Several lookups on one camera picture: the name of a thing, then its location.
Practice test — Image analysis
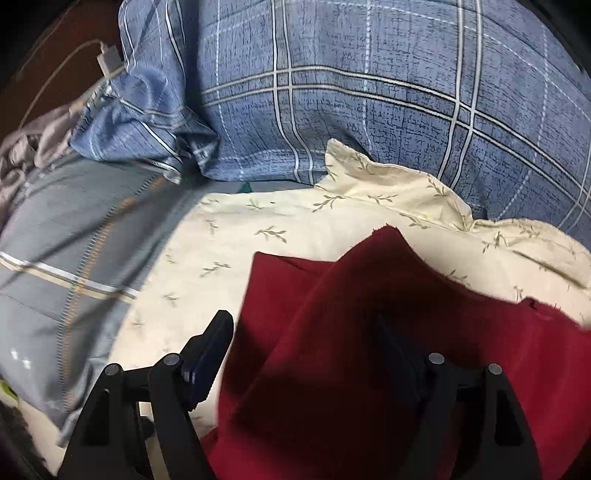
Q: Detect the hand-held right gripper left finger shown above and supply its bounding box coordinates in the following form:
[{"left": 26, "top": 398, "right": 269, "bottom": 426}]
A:
[{"left": 59, "top": 310, "right": 235, "bottom": 480}]

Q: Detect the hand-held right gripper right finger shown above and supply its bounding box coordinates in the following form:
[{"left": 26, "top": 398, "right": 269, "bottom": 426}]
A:
[{"left": 372, "top": 314, "right": 543, "bottom": 480}]

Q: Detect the dark red garment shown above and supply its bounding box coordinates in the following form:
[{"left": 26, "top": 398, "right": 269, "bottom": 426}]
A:
[{"left": 201, "top": 226, "right": 591, "bottom": 480}]

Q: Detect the cream leaf-print cloth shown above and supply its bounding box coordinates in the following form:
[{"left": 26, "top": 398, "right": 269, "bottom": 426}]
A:
[{"left": 111, "top": 138, "right": 591, "bottom": 435}]

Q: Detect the grey striped quilt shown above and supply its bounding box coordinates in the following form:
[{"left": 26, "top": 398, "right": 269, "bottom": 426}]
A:
[{"left": 0, "top": 152, "right": 222, "bottom": 444}]

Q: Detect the blue plaid pillow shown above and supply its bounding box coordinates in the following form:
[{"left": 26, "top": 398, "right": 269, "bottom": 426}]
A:
[{"left": 185, "top": 0, "right": 591, "bottom": 259}]

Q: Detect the crumpled blue plaid cloth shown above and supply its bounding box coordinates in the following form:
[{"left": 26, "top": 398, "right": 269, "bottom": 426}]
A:
[{"left": 69, "top": 0, "right": 220, "bottom": 185}]

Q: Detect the taupe crumpled cloth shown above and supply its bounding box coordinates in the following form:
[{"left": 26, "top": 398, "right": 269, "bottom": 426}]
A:
[{"left": 0, "top": 104, "right": 93, "bottom": 227}]

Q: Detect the brown wooden headboard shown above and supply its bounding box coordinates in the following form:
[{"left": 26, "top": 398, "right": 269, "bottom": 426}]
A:
[{"left": 7, "top": 11, "right": 124, "bottom": 137}]

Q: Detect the white charger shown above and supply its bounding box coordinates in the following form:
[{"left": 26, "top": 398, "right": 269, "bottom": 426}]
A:
[{"left": 95, "top": 41, "right": 125, "bottom": 77}]

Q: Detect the white cable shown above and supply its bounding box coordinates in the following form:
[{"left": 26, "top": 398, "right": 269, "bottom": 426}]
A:
[{"left": 18, "top": 39, "right": 125, "bottom": 130}]

